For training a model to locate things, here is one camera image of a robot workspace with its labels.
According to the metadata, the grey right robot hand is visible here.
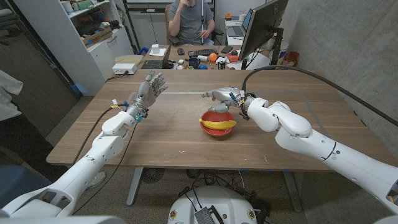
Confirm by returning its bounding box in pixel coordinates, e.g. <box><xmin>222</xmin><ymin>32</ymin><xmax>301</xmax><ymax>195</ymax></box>
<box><xmin>201</xmin><ymin>86</ymin><xmax>251</xmax><ymax>114</ymax></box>

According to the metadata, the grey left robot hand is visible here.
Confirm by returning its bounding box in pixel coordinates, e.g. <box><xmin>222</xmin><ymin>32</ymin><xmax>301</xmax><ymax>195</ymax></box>
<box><xmin>125</xmin><ymin>69</ymin><xmax>169</xmax><ymax>121</ymax></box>

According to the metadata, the yellow toy banana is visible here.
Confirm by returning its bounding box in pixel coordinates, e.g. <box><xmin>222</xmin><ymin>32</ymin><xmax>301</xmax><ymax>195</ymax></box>
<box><xmin>198</xmin><ymin>118</ymin><xmax>238</xmax><ymax>131</ymax></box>

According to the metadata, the red bowl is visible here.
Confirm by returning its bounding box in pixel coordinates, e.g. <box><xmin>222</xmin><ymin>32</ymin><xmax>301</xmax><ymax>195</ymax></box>
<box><xmin>199</xmin><ymin>110</ymin><xmax>238</xmax><ymax>138</ymax></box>

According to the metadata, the black laptop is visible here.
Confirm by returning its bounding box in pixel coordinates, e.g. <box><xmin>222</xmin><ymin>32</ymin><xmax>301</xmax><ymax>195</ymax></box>
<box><xmin>140</xmin><ymin>45</ymin><xmax>172</xmax><ymax>70</ymax></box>

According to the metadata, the white power box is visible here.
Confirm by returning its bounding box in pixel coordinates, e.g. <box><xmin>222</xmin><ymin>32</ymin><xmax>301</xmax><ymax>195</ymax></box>
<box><xmin>111</xmin><ymin>62</ymin><xmax>138</xmax><ymax>76</ymax></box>

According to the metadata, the black keyboard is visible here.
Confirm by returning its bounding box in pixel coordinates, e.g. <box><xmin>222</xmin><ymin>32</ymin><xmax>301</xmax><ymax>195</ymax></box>
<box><xmin>187</xmin><ymin>48</ymin><xmax>219</xmax><ymax>58</ymax></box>

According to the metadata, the open silver laptop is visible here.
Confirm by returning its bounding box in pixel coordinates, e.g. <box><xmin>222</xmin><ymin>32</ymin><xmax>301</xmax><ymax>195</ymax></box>
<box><xmin>225</xmin><ymin>8</ymin><xmax>254</xmax><ymax>38</ymax></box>

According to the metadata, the red bag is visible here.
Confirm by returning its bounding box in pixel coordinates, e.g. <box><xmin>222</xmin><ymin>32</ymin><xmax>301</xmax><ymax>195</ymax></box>
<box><xmin>282</xmin><ymin>50</ymin><xmax>300</xmax><ymax>70</ymax></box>

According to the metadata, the cardboard box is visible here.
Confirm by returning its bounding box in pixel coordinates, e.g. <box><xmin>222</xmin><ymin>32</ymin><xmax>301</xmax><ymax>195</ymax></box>
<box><xmin>81</xmin><ymin>26</ymin><xmax>114</xmax><ymax>49</ymax></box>

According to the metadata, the black computer monitor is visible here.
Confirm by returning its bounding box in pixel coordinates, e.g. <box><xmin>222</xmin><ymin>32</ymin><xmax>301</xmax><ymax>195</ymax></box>
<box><xmin>238</xmin><ymin>0</ymin><xmax>290</xmax><ymax>70</ymax></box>

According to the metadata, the thin white stick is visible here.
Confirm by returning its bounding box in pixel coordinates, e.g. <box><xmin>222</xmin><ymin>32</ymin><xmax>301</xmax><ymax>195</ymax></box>
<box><xmin>200</xmin><ymin>0</ymin><xmax>205</xmax><ymax>45</ymax></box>

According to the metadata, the white shelf cabinet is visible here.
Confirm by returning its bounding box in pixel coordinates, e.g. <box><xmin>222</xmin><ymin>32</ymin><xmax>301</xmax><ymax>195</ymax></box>
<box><xmin>14</xmin><ymin>0</ymin><xmax>135</xmax><ymax>96</ymax></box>

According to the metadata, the seated person grey shirt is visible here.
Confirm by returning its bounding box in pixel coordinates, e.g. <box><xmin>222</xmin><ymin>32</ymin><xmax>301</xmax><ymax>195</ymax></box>
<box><xmin>167</xmin><ymin>0</ymin><xmax>216</xmax><ymax>47</ymax></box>

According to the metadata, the round floor fan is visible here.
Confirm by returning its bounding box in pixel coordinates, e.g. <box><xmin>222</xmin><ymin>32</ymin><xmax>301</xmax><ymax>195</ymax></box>
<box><xmin>141</xmin><ymin>167</ymin><xmax>166</xmax><ymax>185</ymax></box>

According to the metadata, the grey table leg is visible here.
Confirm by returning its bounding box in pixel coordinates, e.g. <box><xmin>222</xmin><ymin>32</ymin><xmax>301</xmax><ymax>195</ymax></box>
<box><xmin>126</xmin><ymin>167</ymin><xmax>144</xmax><ymax>207</ymax></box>
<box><xmin>282</xmin><ymin>170</ymin><xmax>303</xmax><ymax>213</ymax></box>

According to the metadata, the white robot torso base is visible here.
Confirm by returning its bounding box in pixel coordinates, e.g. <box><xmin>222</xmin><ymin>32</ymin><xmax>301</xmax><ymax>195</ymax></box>
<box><xmin>167</xmin><ymin>185</ymin><xmax>259</xmax><ymax>224</ymax></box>

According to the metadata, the standing person white jacket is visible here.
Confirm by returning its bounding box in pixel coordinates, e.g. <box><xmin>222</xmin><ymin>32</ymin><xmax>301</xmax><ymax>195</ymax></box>
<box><xmin>0</xmin><ymin>9</ymin><xmax>106</xmax><ymax>190</ymax></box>

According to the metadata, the dark blue seat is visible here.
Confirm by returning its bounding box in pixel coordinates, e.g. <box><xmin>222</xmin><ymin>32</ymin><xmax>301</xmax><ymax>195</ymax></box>
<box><xmin>0</xmin><ymin>164</ymin><xmax>52</xmax><ymax>208</ymax></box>

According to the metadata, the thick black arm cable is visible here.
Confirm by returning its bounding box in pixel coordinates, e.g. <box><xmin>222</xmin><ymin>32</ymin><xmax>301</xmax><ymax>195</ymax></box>
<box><xmin>241</xmin><ymin>64</ymin><xmax>398</xmax><ymax>128</ymax></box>
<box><xmin>71</xmin><ymin>105</ymin><xmax>127</xmax><ymax>166</ymax></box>

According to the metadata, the thin black cable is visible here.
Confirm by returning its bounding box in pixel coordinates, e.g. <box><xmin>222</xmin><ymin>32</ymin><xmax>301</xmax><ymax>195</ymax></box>
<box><xmin>72</xmin><ymin>121</ymin><xmax>139</xmax><ymax>215</ymax></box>

